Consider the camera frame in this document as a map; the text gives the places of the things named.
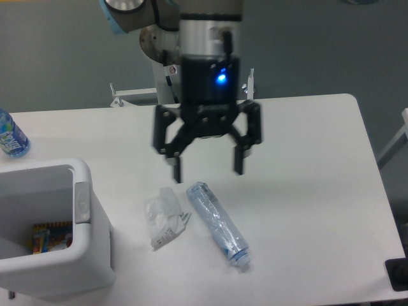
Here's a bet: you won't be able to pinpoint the colourful snack wrapper in bin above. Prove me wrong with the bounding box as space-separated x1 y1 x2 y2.
32 221 73 254

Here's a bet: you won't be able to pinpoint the white frame at right edge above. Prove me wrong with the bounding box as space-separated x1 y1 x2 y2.
377 108 407 169

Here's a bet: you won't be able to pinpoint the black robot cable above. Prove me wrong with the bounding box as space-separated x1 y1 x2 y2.
161 49 180 105

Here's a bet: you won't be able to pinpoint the empty clear plastic bottle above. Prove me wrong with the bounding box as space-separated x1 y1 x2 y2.
186 182 251 272

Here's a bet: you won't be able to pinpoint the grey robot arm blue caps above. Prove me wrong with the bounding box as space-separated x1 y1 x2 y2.
100 1 262 182

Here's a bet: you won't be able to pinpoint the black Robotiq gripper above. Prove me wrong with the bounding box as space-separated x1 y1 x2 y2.
152 55 263 184

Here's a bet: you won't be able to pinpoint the blue labelled water bottle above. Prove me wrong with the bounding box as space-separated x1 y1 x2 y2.
1 109 31 158

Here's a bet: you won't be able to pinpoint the black object at table edge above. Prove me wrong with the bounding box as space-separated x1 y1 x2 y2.
385 258 407 292

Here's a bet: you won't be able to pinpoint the white push-button trash can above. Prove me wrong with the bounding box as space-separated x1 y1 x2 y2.
1 158 115 298

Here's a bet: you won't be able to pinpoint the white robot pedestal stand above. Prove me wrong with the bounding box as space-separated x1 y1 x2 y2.
109 54 257 108

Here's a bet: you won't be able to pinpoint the crumpled clear plastic wrapper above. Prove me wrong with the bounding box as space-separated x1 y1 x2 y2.
143 187 192 251

